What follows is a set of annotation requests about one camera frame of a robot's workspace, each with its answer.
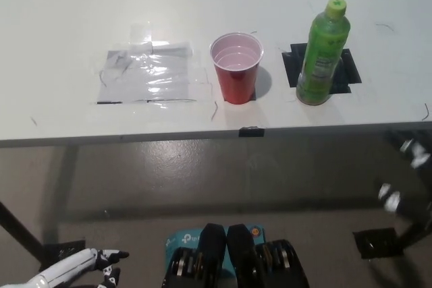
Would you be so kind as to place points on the clear plastic sheet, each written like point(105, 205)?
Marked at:
point(145, 75)

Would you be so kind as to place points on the teal tp-link box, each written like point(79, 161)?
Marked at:
point(182, 240)

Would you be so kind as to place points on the black tape strip on table edge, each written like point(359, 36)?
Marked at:
point(251, 131)

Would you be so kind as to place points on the large black tape square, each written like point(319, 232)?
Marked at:
point(351, 72)

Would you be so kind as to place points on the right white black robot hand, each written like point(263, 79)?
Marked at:
point(416, 156)

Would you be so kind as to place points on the black table leg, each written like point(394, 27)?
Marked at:
point(20, 230)

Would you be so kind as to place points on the red plastic cup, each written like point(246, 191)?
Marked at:
point(238, 82)

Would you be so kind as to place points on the green plastic tea bottle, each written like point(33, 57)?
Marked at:
point(320, 58)

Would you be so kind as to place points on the black floor tape patch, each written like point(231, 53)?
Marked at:
point(67, 251)
point(374, 242)

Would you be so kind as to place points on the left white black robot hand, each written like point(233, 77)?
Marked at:
point(71, 266)

